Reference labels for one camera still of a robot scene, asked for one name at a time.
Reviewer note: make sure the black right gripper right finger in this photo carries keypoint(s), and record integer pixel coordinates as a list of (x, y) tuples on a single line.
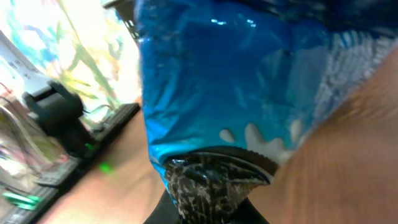
[(246, 213)]

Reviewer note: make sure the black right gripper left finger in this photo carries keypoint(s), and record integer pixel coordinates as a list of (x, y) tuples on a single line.
[(165, 212)]

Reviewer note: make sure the blue Oreo cookie pack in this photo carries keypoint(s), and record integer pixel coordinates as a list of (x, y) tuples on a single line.
[(231, 89)]

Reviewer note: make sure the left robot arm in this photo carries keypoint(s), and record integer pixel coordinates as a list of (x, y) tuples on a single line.
[(57, 112)]

